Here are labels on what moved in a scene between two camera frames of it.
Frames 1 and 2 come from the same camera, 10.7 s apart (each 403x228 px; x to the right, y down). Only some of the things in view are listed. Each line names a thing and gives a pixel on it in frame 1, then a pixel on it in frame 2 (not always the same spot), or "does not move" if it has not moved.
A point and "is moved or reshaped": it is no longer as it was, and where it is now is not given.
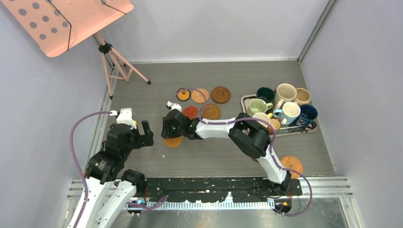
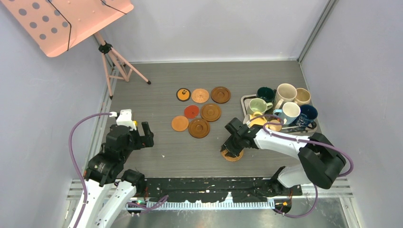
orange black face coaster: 183,94 does not move
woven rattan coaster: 197,96 does not move
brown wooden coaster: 211,111 does not move
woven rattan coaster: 292,163 → 231,158
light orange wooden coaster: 172,142 is moved or reshaped
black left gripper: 143,139 does not move
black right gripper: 167,132 → 227,145
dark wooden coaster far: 220,94 does not move
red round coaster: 191,111 does not move
